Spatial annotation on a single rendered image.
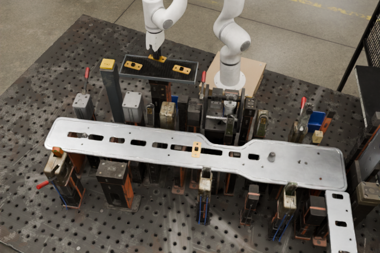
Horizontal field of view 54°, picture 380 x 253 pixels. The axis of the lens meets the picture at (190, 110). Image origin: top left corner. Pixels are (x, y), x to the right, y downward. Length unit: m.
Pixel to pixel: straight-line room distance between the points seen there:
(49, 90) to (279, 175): 1.51
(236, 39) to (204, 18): 2.11
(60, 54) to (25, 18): 1.69
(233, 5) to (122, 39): 1.10
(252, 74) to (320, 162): 0.79
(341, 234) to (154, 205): 0.87
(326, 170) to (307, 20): 2.64
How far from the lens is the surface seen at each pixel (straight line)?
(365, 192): 1.70
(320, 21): 4.23
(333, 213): 1.68
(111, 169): 1.65
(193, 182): 1.95
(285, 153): 1.76
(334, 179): 1.75
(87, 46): 2.74
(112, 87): 1.96
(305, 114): 1.72
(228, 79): 2.18
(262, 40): 3.81
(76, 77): 2.51
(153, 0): 1.55
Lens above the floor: 2.44
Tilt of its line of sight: 51 degrees down
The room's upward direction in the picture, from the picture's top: 1 degrees clockwise
